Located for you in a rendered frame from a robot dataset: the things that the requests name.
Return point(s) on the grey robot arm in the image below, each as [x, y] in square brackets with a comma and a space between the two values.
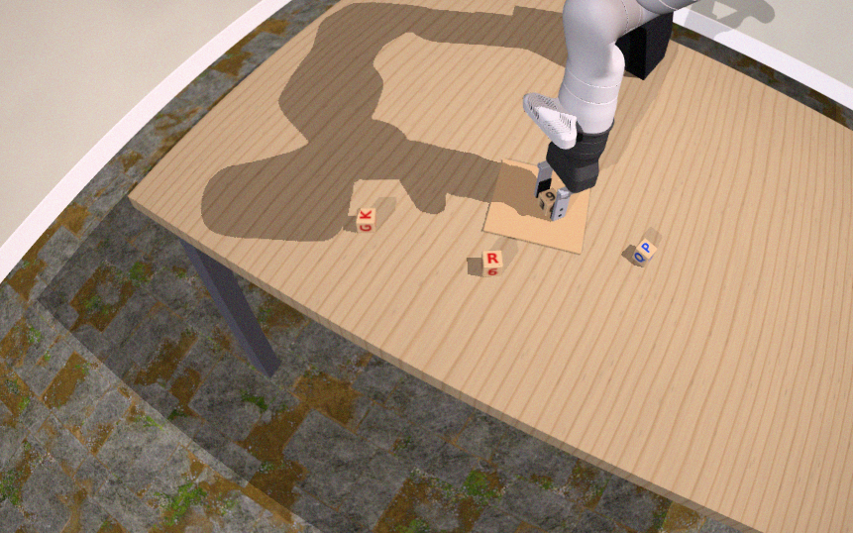
[591, 29]

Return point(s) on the beige letter block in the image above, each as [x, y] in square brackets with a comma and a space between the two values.
[546, 199]
[491, 263]
[644, 252]
[366, 220]

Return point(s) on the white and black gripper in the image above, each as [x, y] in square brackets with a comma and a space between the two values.
[576, 164]

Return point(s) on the tan square mat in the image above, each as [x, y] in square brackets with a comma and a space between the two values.
[515, 214]

